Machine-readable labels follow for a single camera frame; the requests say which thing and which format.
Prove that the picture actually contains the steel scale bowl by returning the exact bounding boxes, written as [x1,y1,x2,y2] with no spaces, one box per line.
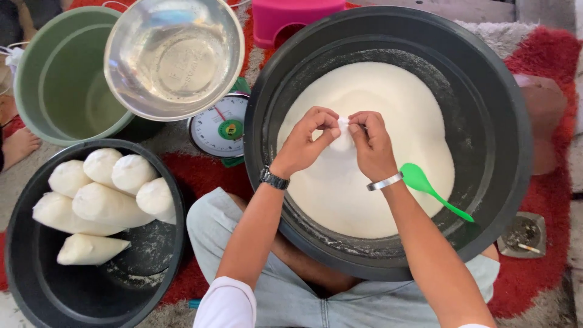
[104,0,246,122]

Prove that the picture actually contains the red and grey shaggy rug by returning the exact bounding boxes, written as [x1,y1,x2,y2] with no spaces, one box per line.
[0,0,583,328]

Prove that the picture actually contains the white plastic bag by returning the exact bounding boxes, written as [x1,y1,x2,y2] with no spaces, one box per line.
[0,42,24,73]

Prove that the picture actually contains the pink plastic stool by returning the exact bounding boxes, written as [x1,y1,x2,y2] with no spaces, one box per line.
[251,0,347,49]

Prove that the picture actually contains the dark metal wristwatch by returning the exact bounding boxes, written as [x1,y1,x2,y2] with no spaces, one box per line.
[259,165,291,190]

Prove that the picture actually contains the green plastic spoon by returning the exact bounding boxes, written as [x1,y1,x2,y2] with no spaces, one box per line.
[400,163,475,223]

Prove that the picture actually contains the person's left hand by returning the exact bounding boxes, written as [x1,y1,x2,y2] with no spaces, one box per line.
[264,106,342,180]

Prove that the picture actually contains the smaller black plastic basin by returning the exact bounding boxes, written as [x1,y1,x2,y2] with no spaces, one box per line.
[5,139,186,328]

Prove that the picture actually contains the white shirt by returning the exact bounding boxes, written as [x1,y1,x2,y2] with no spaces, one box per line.
[193,276,490,328]

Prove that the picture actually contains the person's left leg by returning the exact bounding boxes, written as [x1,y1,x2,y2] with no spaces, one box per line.
[228,193,365,297]

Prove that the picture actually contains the large black plastic basin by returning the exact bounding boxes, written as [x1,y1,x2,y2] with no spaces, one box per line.
[244,5,534,282]

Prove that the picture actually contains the small clear bag of powder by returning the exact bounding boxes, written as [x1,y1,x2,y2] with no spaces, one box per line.
[329,116,357,154]

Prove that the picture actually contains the green plastic bucket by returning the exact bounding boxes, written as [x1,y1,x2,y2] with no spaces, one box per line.
[14,6,135,147]

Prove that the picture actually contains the heap of white powder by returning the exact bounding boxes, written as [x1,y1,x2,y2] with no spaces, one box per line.
[276,61,456,240]

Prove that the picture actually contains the silver bracelet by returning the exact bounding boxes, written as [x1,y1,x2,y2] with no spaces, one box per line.
[367,171,404,192]

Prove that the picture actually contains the light denim shorts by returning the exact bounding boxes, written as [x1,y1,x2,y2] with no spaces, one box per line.
[187,187,501,328]

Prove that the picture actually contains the pile of filled white bags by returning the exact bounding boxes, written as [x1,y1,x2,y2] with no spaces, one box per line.
[32,148,177,266]

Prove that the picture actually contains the green kitchen scale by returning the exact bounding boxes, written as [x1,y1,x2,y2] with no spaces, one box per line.
[187,77,252,168]

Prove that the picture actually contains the person's right hand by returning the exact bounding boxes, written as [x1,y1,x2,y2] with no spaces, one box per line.
[347,110,402,184]

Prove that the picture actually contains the square grey ashtray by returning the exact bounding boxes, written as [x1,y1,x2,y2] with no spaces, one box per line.
[496,211,547,259]

